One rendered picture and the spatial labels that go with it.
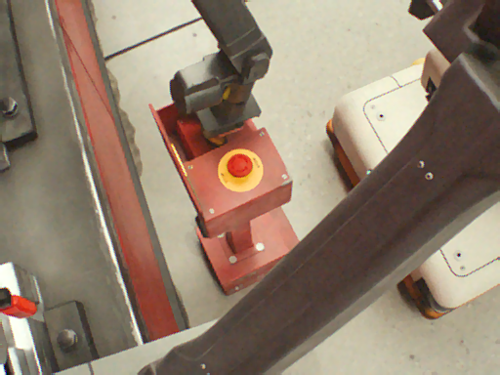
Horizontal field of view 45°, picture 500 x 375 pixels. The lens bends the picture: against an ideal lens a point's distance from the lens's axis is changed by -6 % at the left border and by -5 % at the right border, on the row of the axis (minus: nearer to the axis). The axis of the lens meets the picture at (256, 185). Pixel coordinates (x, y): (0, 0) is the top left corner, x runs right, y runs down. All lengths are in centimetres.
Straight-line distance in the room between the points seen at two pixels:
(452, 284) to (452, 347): 32
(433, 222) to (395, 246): 2
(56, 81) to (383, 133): 88
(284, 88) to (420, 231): 166
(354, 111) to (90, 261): 91
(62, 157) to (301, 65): 116
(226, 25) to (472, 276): 97
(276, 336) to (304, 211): 145
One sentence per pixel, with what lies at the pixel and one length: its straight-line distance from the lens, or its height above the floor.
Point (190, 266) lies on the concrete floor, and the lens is 178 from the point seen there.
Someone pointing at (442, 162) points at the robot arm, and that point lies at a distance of 29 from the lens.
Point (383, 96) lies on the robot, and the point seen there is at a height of 28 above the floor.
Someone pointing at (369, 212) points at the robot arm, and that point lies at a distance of 31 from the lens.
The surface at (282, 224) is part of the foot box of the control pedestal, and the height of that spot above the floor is 1.
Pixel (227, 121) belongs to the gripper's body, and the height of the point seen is 82.
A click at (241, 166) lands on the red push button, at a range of 98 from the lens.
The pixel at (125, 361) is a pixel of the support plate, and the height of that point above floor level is 100.
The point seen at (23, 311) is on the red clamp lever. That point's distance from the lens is 67.
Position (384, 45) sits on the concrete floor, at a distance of 205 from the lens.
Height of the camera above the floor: 173
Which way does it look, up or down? 72 degrees down
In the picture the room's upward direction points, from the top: 4 degrees counter-clockwise
